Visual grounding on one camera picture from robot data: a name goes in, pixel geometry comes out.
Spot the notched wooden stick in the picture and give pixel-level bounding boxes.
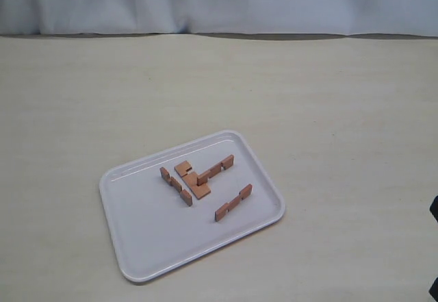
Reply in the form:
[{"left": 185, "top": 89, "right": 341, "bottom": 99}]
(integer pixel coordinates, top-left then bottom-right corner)
[
  {"left": 196, "top": 154, "right": 234, "bottom": 186},
  {"left": 214, "top": 184, "right": 253, "bottom": 222},
  {"left": 174, "top": 161, "right": 211, "bottom": 200},
  {"left": 159, "top": 167, "right": 193, "bottom": 207}
]

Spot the white plastic tray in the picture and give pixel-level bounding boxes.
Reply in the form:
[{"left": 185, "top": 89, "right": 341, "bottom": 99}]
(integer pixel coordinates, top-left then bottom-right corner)
[{"left": 99, "top": 130, "right": 285, "bottom": 284}]

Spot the white backdrop curtain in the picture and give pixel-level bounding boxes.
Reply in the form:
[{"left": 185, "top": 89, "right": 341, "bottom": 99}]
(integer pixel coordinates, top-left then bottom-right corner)
[{"left": 1, "top": 0, "right": 437, "bottom": 36}]

